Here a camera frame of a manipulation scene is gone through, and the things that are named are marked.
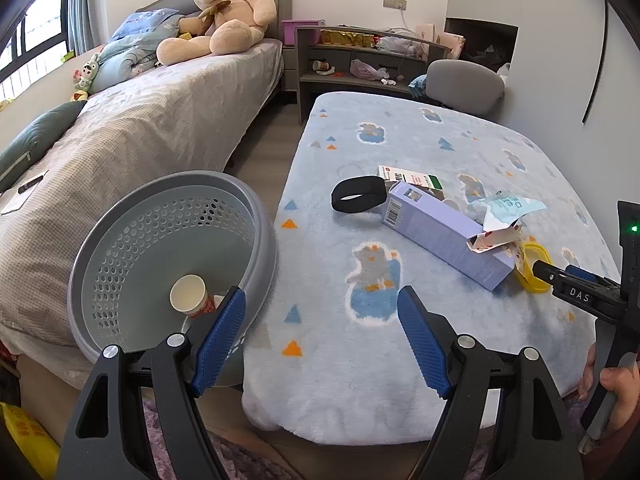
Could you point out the white green medicine box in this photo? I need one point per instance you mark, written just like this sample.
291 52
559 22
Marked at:
405 175

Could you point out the paper cup with red print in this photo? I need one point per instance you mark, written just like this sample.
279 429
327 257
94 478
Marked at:
187 295

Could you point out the gold foil packets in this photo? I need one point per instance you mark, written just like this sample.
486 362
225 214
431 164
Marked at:
345 37

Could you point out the large beige teddy bear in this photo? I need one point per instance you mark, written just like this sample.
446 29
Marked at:
235 15

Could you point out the wall socket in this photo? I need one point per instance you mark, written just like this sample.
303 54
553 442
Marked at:
395 3

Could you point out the yellow bag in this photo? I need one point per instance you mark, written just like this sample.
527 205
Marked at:
25 440

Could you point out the dark grey pillow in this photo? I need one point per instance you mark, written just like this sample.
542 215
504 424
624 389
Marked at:
35 135

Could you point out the grey shelf desk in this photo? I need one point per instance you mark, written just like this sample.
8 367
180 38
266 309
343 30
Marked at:
350 87

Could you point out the grey curtain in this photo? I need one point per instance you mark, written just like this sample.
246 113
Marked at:
82 5

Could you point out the teal white wrapper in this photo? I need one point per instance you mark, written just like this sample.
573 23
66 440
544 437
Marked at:
510 207

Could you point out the long purple carton box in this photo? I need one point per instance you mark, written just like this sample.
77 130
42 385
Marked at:
430 220

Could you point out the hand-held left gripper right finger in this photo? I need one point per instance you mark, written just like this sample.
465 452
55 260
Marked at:
420 340

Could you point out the person's right hand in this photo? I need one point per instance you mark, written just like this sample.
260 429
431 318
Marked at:
622 395

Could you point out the pink plastic bag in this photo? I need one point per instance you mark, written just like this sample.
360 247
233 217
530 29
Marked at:
365 69

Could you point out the white paper sheet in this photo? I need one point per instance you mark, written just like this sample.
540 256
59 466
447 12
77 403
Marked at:
15 200

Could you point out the white round cap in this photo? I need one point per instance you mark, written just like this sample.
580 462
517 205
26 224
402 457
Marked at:
450 204

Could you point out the red white wrapper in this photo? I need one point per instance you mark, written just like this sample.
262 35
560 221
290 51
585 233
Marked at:
492 241

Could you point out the small cup on shelf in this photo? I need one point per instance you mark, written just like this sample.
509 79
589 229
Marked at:
322 66

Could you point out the black framed window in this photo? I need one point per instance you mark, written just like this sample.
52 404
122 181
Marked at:
35 35

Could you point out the bed with grey checked cover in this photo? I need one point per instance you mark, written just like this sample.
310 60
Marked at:
150 120

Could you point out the pink gift bag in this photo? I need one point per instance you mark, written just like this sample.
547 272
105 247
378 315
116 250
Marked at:
440 35

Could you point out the purple rug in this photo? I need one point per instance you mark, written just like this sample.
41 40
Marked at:
235 460

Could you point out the black marker pen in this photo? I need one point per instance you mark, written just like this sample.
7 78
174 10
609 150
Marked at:
31 185

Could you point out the small plush doll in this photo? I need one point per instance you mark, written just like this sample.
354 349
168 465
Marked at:
90 70

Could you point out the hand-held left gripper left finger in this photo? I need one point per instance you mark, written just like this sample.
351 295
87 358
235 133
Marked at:
220 340

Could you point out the pink storage box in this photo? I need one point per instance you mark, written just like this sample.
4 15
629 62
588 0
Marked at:
300 30

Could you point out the light blue quilt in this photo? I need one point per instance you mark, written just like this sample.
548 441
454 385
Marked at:
130 52

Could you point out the black elastic band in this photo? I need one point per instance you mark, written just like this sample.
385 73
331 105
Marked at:
372 192

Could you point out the grey perforated plastic basket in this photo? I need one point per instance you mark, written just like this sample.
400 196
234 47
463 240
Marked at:
150 240

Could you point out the blue printed fleece blanket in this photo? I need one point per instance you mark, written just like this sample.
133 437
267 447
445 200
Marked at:
350 185

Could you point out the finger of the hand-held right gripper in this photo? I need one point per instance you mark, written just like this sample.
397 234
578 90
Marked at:
575 292
582 274

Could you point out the grey office chair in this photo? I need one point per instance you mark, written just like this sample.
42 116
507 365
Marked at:
465 85

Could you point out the clear plastic bag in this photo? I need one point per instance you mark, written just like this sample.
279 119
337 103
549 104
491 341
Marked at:
400 42

